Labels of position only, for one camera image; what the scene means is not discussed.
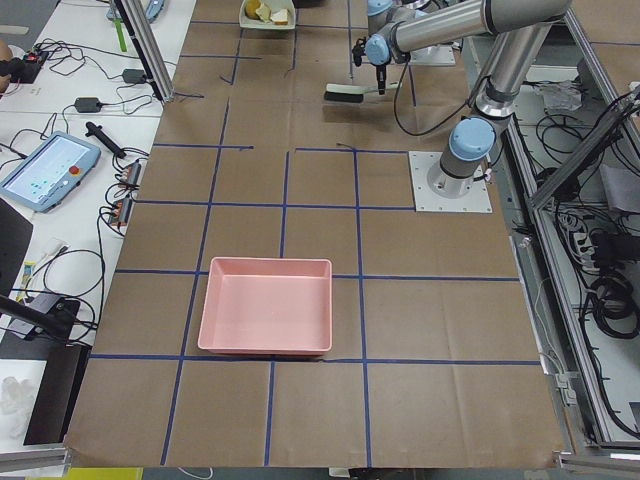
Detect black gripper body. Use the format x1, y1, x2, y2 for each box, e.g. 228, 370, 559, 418
351, 35, 389, 80

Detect white bread slice piece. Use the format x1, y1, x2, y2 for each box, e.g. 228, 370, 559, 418
270, 8, 292, 27

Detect tan bread slice piece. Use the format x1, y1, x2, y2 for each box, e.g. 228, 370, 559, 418
255, 2, 271, 23

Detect pale green dustpan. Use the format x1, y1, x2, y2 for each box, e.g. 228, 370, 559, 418
239, 0, 296, 31

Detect yellow potato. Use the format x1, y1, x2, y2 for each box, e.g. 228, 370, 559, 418
244, 0, 262, 20

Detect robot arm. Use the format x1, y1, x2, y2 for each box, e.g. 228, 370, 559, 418
352, 0, 571, 199

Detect pink plastic bin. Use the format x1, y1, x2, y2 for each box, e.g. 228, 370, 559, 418
197, 257, 333, 356

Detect black power adapter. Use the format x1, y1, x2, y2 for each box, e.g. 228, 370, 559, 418
74, 97, 103, 113
122, 69, 146, 85

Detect green plastic tool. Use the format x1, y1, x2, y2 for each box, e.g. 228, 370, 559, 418
113, 17, 127, 53

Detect blue teach pendant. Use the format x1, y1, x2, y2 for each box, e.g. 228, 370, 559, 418
1, 131, 101, 213

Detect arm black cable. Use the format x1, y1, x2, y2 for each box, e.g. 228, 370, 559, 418
392, 52, 476, 137

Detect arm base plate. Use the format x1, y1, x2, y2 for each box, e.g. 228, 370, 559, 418
409, 44, 456, 67
408, 151, 493, 214

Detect aluminium frame post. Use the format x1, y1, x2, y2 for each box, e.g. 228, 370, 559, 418
111, 0, 174, 104

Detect black handle tool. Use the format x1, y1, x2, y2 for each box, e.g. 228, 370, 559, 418
85, 121, 126, 159

